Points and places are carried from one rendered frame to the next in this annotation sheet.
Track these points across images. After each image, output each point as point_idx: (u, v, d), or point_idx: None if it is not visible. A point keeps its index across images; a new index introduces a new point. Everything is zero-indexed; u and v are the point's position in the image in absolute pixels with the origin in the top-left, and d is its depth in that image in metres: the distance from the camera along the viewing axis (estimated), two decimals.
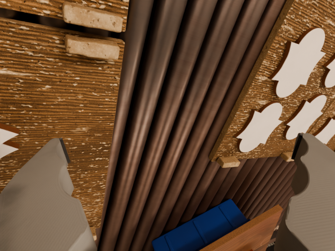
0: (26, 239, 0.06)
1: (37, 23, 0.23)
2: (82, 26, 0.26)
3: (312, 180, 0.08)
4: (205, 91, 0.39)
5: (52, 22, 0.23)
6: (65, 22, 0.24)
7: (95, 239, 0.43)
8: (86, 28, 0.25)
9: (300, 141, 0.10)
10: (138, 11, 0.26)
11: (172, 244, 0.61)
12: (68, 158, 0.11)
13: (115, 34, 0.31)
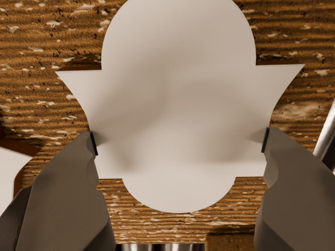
0: (52, 225, 0.06)
1: None
2: None
3: (282, 172, 0.08)
4: None
5: None
6: None
7: None
8: None
9: (267, 135, 0.11)
10: None
11: None
12: (96, 151, 0.12)
13: None
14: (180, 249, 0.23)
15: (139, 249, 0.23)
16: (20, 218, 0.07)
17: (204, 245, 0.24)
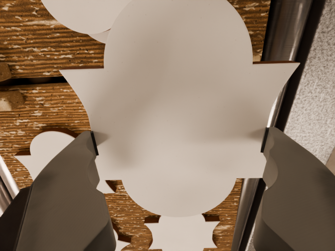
0: (53, 225, 0.06)
1: None
2: (14, 77, 0.26)
3: (281, 172, 0.08)
4: None
5: (35, 78, 0.25)
6: (28, 78, 0.25)
7: None
8: (8, 79, 0.25)
9: (267, 135, 0.11)
10: None
11: None
12: (96, 151, 0.12)
13: None
14: None
15: None
16: (21, 218, 0.07)
17: None
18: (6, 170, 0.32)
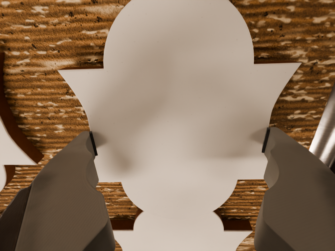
0: (52, 225, 0.06)
1: None
2: None
3: (282, 172, 0.08)
4: None
5: None
6: None
7: None
8: None
9: (268, 135, 0.11)
10: None
11: None
12: (95, 151, 0.12)
13: None
14: None
15: None
16: (20, 219, 0.07)
17: None
18: None
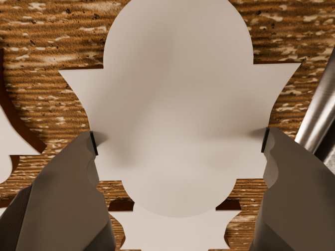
0: (52, 225, 0.06)
1: None
2: None
3: (281, 172, 0.08)
4: None
5: None
6: None
7: None
8: None
9: (267, 135, 0.11)
10: None
11: None
12: (96, 151, 0.12)
13: None
14: None
15: None
16: (20, 218, 0.07)
17: None
18: None
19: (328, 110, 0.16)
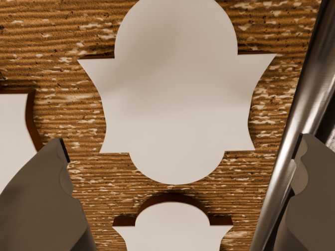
0: (26, 239, 0.06)
1: None
2: None
3: (312, 180, 0.08)
4: None
5: None
6: None
7: None
8: None
9: (300, 141, 0.10)
10: None
11: None
12: (68, 158, 0.11)
13: None
14: None
15: None
16: None
17: None
18: None
19: None
